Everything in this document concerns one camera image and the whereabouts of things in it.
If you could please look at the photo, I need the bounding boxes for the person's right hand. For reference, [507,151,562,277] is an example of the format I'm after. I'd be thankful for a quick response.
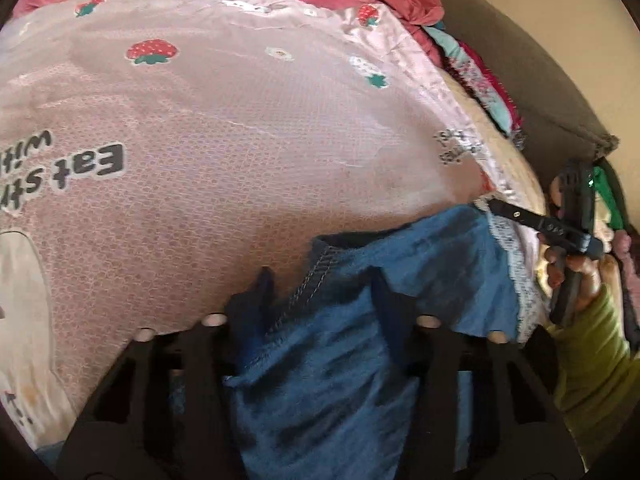
[544,246,604,317]

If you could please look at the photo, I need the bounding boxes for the person's right forearm green sleeve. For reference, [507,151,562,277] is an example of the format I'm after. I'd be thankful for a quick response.
[547,284,635,463]

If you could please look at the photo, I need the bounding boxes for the blue denim pants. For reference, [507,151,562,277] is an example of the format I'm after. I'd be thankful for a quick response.
[222,204,548,480]

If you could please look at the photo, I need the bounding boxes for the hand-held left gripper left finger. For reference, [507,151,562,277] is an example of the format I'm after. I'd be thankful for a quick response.
[57,266,276,461]

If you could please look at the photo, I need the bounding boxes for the grey headboard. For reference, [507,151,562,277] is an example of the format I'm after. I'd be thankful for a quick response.
[365,0,621,161]

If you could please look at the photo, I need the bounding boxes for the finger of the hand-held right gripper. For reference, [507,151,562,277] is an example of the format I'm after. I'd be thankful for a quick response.
[487,199,550,237]

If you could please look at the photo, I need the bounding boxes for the beige mattress pad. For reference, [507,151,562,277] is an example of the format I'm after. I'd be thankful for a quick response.
[440,70,551,221]

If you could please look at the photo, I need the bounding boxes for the pile of colourful clothes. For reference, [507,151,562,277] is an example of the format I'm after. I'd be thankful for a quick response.
[410,17,527,152]

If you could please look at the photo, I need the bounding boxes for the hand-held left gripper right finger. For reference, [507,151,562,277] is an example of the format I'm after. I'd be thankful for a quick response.
[371,270,567,461]

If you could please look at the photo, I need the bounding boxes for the pink strawberry print bedsheet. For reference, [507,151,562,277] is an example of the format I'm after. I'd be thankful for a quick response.
[0,0,507,456]

